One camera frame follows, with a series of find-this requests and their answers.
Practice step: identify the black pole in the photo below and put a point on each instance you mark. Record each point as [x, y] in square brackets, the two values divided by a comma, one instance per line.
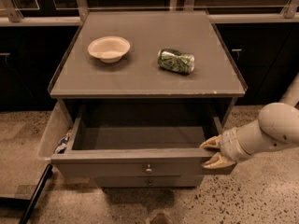
[35, 196]

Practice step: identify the dark background cabinets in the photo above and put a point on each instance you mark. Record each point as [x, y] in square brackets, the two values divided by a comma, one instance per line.
[267, 55]

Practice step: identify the blue white snack bag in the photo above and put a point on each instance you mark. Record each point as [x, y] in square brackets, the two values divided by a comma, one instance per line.
[62, 144]

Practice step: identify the grey top drawer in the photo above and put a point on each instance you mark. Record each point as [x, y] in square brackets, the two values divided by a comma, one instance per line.
[139, 140]

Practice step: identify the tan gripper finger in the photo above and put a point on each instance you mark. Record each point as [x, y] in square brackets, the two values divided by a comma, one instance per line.
[217, 161]
[212, 142]

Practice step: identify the white paper bowl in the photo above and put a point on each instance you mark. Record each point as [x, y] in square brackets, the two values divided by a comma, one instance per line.
[109, 49]

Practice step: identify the metal railing frame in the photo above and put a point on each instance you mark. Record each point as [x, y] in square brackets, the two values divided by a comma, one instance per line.
[219, 11]

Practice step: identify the grey drawer cabinet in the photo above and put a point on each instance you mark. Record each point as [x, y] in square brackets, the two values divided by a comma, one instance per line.
[215, 83]

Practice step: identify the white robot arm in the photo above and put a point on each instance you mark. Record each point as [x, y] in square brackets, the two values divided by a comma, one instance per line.
[276, 128]

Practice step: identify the crushed green soda can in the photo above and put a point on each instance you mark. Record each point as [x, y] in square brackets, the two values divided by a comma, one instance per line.
[176, 61]

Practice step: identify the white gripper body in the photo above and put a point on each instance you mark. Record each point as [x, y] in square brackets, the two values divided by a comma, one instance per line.
[231, 145]

